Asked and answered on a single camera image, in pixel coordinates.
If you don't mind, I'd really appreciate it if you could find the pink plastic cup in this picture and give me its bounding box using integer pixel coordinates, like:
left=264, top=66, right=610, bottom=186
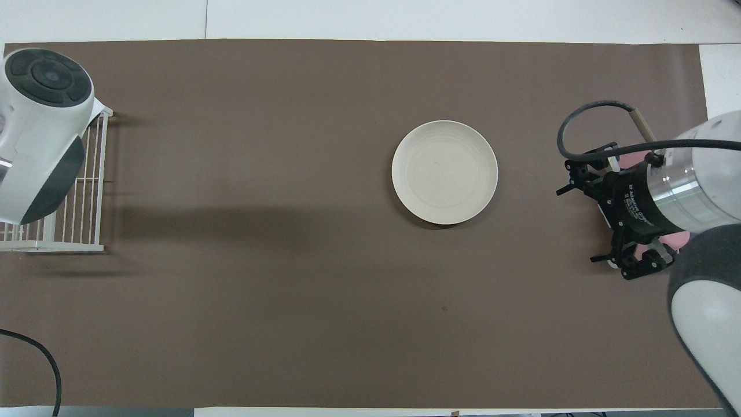
left=637, top=231, right=691, bottom=261
left=621, top=149, right=656, bottom=170

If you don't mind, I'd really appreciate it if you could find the cream round plate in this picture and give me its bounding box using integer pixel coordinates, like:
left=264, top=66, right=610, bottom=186
left=391, top=120, right=498, bottom=225

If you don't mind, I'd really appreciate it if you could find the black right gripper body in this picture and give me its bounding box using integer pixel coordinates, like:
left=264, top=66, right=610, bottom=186
left=601, top=164, right=672, bottom=235

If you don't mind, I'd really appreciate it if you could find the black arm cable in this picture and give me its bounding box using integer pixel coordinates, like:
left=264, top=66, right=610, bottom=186
left=0, top=328, right=63, bottom=417
left=557, top=101, right=741, bottom=163

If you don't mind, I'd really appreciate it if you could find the white wire dish rack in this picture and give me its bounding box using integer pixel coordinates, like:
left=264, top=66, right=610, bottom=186
left=0, top=98, right=113, bottom=253

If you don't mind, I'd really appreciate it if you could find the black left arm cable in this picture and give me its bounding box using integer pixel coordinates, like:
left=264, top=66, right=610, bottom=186
left=0, top=328, right=63, bottom=417

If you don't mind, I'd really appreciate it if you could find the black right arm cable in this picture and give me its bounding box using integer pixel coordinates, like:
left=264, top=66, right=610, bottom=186
left=557, top=101, right=741, bottom=163

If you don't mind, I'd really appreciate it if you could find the white cup holder rack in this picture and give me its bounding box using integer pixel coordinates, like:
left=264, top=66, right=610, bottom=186
left=602, top=107, right=678, bottom=270

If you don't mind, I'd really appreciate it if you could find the brown table mat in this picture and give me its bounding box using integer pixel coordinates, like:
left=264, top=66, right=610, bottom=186
left=0, top=39, right=721, bottom=409

